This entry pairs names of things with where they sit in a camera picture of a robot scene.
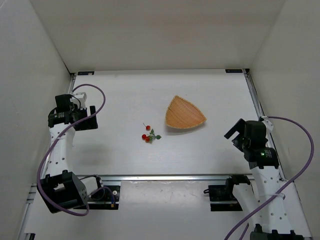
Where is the red cherry sprig with leaves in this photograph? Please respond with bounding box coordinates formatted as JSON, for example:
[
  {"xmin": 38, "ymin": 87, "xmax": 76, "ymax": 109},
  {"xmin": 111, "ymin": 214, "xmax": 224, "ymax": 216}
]
[{"xmin": 141, "ymin": 129, "xmax": 162, "ymax": 144}]

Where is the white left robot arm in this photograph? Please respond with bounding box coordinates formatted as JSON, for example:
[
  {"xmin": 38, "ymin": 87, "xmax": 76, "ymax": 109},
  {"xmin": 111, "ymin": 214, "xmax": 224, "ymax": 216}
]
[{"xmin": 37, "ymin": 92, "xmax": 103, "ymax": 214}]

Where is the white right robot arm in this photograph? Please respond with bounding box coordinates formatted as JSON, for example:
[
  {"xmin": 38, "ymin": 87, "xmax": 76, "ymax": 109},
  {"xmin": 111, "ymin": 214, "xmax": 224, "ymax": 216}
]
[{"xmin": 225, "ymin": 118, "xmax": 304, "ymax": 240}]

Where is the woven triangular fruit bowl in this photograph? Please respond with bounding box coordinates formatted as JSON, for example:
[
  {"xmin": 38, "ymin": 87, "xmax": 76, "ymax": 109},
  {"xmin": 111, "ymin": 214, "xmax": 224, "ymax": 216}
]
[{"xmin": 165, "ymin": 95, "xmax": 207, "ymax": 130}]

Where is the blue left corner label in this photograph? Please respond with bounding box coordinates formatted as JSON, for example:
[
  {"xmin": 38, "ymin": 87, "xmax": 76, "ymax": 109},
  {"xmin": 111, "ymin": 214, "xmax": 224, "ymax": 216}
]
[{"xmin": 77, "ymin": 71, "xmax": 95, "ymax": 76}]

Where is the blue corner label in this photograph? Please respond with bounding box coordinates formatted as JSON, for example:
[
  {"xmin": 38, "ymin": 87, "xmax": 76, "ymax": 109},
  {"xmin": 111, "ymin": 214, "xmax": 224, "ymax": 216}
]
[
  {"xmin": 77, "ymin": 71, "xmax": 95, "ymax": 76},
  {"xmin": 225, "ymin": 69, "xmax": 243, "ymax": 74}
]

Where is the blue right corner label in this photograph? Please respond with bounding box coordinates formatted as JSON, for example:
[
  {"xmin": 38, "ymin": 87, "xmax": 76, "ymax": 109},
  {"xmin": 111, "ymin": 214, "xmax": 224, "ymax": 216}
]
[{"xmin": 225, "ymin": 69, "xmax": 243, "ymax": 74}]

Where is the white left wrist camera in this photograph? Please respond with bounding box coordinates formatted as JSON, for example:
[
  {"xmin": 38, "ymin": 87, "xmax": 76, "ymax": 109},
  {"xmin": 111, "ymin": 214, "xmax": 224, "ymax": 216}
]
[{"xmin": 70, "ymin": 92, "xmax": 87, "ymax": 110}]

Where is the aluminium front table rail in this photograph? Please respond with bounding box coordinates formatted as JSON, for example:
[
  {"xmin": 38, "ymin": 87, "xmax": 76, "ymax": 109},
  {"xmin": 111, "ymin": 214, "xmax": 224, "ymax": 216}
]
[{"xmin": 74, "ymin": 174, "xmax": 256, "ymax": 182}]

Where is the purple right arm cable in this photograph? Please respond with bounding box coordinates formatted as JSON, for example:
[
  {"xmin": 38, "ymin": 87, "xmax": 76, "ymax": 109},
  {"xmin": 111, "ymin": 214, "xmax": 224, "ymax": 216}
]
[{"xmin": 223, "ymin": 115, "xmax": 315, "ymax": 240}]

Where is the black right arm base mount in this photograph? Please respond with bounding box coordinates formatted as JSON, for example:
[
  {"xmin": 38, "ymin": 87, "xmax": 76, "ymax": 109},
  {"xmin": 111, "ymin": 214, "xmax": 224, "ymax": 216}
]
[{"xmin": 203, "ymin": 174, "xmax": 251, "ymax": 212}]

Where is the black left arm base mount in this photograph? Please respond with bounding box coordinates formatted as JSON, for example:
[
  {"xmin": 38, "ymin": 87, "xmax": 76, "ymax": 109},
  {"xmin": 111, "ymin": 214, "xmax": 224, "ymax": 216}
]
[{"xmin": 84, "ymin": 178, "xmax": 121, "ymax": 211}]

